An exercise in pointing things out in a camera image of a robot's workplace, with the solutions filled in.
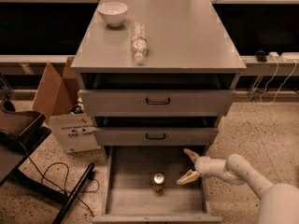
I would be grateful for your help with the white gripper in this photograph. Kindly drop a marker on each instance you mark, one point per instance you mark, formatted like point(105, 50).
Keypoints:
point(205, 165)

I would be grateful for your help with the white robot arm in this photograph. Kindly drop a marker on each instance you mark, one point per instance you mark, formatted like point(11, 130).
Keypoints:
point(279, 202)

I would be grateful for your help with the grey bottom drawer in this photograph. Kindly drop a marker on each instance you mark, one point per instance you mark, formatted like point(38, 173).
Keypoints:
point(130, 199)

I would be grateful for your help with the grey drawer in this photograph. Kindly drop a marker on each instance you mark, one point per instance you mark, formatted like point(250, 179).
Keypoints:
point(130, 199)
point(180, 131)
point(123, 95)

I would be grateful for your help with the grey drawer cabinet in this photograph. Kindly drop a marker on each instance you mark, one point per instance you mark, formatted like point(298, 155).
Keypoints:
point(184, 37)

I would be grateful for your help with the grey middle drawer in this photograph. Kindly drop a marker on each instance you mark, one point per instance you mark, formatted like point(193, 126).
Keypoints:
point(180, 131)

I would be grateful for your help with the grey top drawer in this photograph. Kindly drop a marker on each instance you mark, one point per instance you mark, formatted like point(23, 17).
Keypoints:
point(123, 95)

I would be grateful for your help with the black adapter on ledge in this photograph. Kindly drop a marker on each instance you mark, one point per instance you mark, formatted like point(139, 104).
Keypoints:
point(261, 56)

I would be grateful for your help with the clear plastic water bottle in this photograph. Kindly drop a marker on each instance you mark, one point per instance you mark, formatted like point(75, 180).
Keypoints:
point(139, 43)

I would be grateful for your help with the white power strip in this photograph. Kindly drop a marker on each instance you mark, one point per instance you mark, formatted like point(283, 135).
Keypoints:
point(285, 56)

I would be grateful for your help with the brown cardboard box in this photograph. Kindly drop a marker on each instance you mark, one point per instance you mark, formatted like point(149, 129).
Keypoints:
point(57, 98)

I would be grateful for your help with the white ceramic bowl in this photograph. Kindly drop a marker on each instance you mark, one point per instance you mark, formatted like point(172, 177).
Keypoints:
point(113, 13)

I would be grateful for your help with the black middle drawer handle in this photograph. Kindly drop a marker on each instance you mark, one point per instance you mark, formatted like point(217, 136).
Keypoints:
point(160, 136)

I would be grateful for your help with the black drawer handle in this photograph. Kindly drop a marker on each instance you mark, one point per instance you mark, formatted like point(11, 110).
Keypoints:
point(160, 136)
point(158, 102)

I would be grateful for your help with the black top drawer handle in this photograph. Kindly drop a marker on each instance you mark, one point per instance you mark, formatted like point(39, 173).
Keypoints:
point(158, 102)

